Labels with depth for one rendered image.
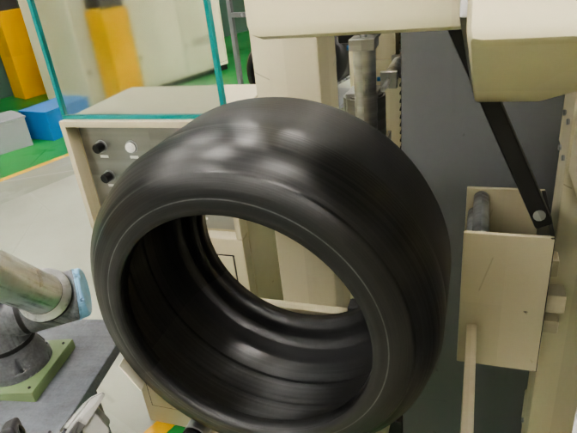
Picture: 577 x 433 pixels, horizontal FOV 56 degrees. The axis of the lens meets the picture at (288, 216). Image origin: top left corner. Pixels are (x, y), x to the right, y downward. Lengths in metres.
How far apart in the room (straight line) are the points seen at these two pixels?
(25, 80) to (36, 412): 7.41
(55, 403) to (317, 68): 1.19
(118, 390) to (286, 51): 1.92
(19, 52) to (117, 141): 7.10
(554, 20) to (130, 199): 0.65
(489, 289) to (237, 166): 0.56
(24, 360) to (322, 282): 0.96
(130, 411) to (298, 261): 1.47
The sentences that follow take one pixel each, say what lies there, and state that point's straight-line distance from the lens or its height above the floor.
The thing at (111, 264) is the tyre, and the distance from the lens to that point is 0.86.
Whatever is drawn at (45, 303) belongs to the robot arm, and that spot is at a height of 0.91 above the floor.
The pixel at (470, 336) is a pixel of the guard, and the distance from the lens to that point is 1.09.
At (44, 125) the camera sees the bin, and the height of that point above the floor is 0.18.
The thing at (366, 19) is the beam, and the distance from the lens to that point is 0.33.
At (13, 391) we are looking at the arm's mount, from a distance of 1.79.
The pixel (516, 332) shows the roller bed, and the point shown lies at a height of 0.99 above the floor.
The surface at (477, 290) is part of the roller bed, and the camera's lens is 1.07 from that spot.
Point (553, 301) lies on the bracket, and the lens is 1.11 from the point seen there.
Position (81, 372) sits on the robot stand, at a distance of 1.80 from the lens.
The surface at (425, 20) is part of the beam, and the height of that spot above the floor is 1.64.
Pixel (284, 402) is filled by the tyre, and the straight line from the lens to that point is 1.09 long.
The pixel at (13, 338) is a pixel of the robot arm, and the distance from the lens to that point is 1.76.
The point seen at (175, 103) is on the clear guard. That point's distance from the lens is 1.57.
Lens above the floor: 1.69
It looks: 27 degrees down
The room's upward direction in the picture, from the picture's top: 7 degrees counter-clockwise
